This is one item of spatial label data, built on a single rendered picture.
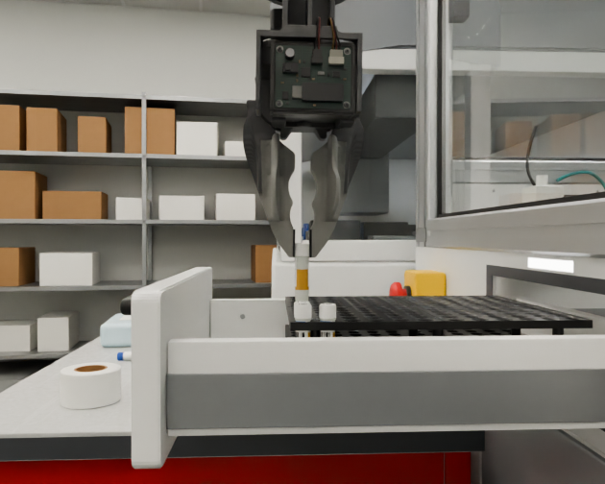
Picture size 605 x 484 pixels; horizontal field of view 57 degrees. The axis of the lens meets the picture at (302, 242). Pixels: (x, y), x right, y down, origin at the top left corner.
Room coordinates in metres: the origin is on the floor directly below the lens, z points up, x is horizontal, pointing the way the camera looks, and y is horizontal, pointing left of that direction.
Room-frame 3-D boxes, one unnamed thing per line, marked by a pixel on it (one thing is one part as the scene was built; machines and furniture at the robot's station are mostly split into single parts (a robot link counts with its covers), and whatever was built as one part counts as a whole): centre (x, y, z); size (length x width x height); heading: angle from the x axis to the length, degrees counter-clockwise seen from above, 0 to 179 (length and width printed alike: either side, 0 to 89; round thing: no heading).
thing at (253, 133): (0.44, 0.02, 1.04); 0.05 x 0.02 x 0.09; 93
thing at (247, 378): (0.49, -0.11, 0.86); 0.40 x 0.26 x 0.06; 93
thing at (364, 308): (0.49, -0.10, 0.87); 0.22 x 0.18 x 0.06; 93
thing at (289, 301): (0.49, 0.00, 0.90); 0.18 x 0.02 x 0.01; 3
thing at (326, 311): (0.41, -0.02, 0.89); 0.01 x 0.01 x 0.05
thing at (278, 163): (0.41, 0.02, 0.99); 0.06 x 0.03 x 0.09; 3
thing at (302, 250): (0.43, 0.00, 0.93); 0.01 x 0.01 x 0.05
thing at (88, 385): (0.68, 0.26, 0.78); 0.07 x 0.07 x 0.04
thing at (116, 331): (1.09, 0.33, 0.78); 0.15 x 0.10 x 0.04; 9
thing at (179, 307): (0.48, 0.10, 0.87); 0.29 x 0.02 x 0.11; 3
